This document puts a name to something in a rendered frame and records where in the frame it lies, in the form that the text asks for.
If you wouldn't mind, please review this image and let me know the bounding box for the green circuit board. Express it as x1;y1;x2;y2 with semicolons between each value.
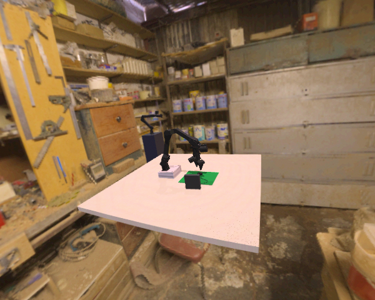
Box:
179;171;219;186

